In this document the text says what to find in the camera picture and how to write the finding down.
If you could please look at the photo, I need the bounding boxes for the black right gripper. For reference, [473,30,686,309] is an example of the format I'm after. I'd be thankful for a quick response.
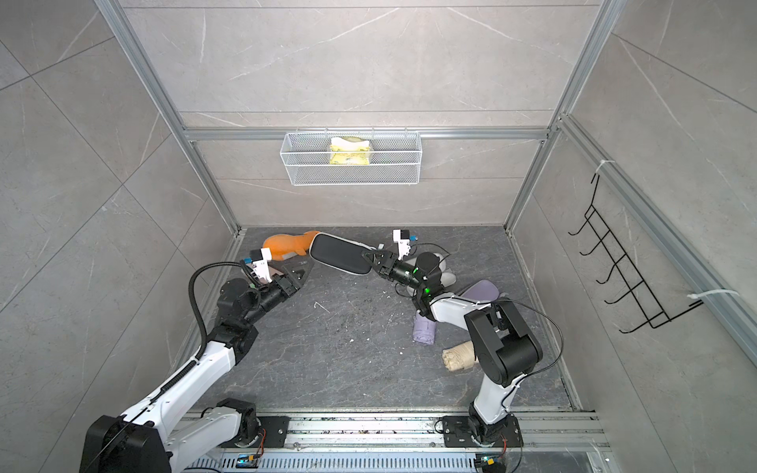
[364,254,427,296]

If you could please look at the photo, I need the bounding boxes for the yellow packet in basket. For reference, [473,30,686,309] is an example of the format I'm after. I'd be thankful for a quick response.
[329,137,373,166]

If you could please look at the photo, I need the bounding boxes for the purple zippered umbrella sleeve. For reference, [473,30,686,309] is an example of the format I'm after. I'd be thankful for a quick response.
[459,280,501,303]

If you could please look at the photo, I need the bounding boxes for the aluminium mounting rail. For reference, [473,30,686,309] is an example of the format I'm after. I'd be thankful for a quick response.
[170,410,613,473]

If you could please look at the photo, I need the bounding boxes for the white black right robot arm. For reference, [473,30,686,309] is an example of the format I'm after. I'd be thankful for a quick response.
[362,250,543,427]

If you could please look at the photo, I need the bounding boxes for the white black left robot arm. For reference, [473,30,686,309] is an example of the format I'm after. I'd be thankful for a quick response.
[79,260,313,472]

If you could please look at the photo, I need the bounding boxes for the orange plush whale toy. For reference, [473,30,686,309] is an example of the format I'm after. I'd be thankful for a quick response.
[262,231,319,261]

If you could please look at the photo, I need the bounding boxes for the white zippered umbrella sleeve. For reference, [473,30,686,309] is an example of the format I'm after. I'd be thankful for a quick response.
[435,252,457,288]

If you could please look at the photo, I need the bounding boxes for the purple folded umbrella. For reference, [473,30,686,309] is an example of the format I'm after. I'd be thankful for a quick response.
[412,313,438,346]

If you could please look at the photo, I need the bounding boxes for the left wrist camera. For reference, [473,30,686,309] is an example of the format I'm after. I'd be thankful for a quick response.
[241,248,272,286]

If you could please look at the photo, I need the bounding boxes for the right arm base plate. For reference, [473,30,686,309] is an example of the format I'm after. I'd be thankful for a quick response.
[439,414,522,449]

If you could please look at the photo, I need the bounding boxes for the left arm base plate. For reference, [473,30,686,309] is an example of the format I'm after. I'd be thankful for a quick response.
[228,416,291,449]

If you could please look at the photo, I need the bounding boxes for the white wire wall basket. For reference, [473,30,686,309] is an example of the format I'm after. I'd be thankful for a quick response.
[280,131,423,186]

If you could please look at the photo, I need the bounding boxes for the black wire hook rack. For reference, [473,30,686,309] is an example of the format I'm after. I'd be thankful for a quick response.
[568,175,704,335]

